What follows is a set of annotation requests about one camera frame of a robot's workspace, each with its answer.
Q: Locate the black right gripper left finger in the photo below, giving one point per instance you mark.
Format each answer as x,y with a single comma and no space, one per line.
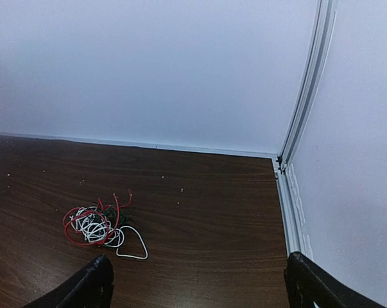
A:
91,286

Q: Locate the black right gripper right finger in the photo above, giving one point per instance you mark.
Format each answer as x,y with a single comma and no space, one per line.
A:
308,285

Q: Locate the aluminium frame post right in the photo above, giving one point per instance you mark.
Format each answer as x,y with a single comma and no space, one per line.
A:
293,218

